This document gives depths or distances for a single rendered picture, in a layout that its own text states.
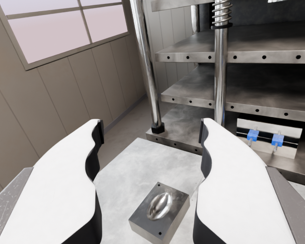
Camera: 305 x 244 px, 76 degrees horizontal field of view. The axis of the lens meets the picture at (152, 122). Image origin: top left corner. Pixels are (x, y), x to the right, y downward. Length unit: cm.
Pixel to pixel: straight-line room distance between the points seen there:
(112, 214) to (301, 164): 88
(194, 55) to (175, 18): 230
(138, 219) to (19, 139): 170
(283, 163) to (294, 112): 25
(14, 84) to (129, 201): 163
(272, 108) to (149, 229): 74
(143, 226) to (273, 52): 83
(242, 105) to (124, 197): 71
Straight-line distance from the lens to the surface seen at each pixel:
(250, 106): 106
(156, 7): 115
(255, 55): 97
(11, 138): 224
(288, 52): 96
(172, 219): 77
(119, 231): 87
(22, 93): 224
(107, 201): 97
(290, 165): 113
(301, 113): 105
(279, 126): 107
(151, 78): 116
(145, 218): 79
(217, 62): 97
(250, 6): 176
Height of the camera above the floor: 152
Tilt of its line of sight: 30 degrees down
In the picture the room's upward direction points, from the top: 10 degrees counter-clockwise
